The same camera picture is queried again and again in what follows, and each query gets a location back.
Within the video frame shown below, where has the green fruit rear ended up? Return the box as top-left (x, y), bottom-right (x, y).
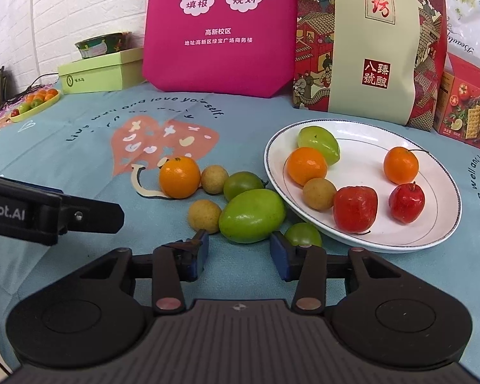
top-left (223, 171), bottom-right (266, 201)

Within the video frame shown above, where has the magenta tote bag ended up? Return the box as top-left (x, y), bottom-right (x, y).
top-left (143, 0), bottom-right (297, 98)

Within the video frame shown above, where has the large green mango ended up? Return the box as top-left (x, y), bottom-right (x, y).
top-left (218, 188), bottom-right (286, 244)

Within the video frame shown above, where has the green patterned bowl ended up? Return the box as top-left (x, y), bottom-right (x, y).
top-left (75, 31), bottom-right (131, 59)

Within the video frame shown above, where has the orange tangerine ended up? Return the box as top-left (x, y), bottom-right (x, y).
top-left (158, 156), bottom-right (201, 199)
top-left (286, 147), bottom-right (328, 186)

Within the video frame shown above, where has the small green lime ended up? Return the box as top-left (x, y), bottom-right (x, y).
top-left (284, 223), bottom-right (323, 247)

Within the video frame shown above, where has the small red apple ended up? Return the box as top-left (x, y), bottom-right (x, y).
top-left (388, 182), bottom-right (425, 225)

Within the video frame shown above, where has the red cracker box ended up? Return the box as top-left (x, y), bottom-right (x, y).
top-left (434, 53), bottom-right (480, 149)

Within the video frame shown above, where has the blue printed tablecloth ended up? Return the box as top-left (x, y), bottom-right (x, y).
top-left (0, 84), bottom-right (480, 377)

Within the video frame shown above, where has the orange with stem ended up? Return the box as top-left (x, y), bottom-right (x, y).
top-left (383, 147), bottom-right (426, 186)

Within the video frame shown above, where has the yellow tray with fruits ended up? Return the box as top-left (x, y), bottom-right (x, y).
top-left (9, 88), bottom-right (61, 123)

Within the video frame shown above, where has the brown longan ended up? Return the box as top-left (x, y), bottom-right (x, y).
top-left (201, 165), bottom-right (229, 195)
top-left (187, 199), bottom-right (222, 234)
top-left (302, 178), bottom-right (336, 212)

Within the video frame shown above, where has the white round plate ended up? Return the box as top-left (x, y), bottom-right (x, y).
top-left (263, 119), bottom-right (462, 253)

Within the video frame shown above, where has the red beige liquor bag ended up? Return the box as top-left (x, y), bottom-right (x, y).
top-left (292, 0), bottom-right (447, 131)

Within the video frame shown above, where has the light green cardboard box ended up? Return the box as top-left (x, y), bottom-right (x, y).
top-left (58, 48), bottom-right (145, 94)

